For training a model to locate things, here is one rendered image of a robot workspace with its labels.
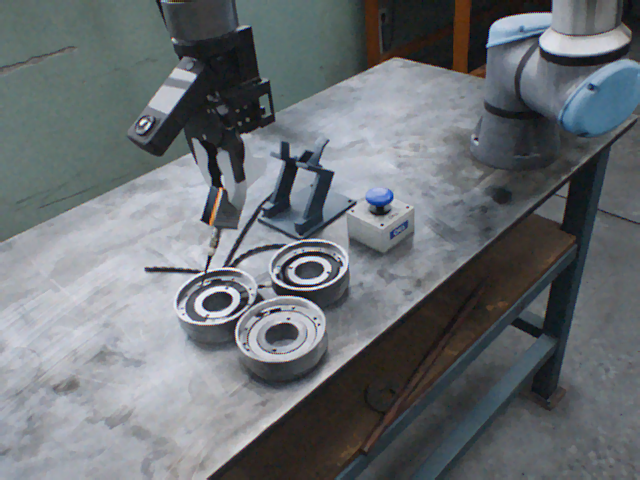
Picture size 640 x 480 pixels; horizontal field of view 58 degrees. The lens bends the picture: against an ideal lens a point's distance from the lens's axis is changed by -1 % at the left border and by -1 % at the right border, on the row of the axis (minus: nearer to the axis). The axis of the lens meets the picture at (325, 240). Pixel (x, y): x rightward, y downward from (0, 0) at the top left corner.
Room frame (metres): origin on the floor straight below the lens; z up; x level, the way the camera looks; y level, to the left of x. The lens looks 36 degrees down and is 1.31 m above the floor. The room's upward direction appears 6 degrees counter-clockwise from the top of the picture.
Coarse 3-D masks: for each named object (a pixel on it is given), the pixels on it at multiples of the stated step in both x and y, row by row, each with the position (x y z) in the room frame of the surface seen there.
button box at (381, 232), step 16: (352, 208) 0.71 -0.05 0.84; (368, 208) 0.70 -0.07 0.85; (384, 208) 0.69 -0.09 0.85; (400, 208) 0.69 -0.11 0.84; (352, 224) 0.69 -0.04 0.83; (368, 224) 0.67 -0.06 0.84; (384, 224) 0.66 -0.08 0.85; (400, 224) 0.67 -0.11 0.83; (368, 240) 0.67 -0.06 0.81; (384, 240) 0.65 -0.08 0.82; (400, 240) 0.67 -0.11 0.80
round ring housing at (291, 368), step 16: (256, 304) 0.53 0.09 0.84; (272, 304) 0.53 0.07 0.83; (288, 304) 0.53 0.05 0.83; (304, 304) 0.52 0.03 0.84; (240, 320) 0.50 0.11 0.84; (256, 320) 0.51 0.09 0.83; (272, 320) 0.51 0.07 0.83; (288, 320) 0.51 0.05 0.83; (320, 320) 0.50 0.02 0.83; (240, 336) 0.49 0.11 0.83; (272, 336) 0.50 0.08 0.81; (288, 336) 0.50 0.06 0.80; (304, 336) 0.48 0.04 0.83; (320, 336) 0.46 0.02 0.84; (240, 352) 0.46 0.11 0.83; (272, 352) 0.46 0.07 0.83; (288, 352) 0.46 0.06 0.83; (304, 352) 0.44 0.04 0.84; (320, 352) 0.45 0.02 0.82; (256, 368) 0.44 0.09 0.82; (272, 368) 0.43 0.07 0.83; (288, 368) 0.43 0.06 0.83; (304, 368) 0.44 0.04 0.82
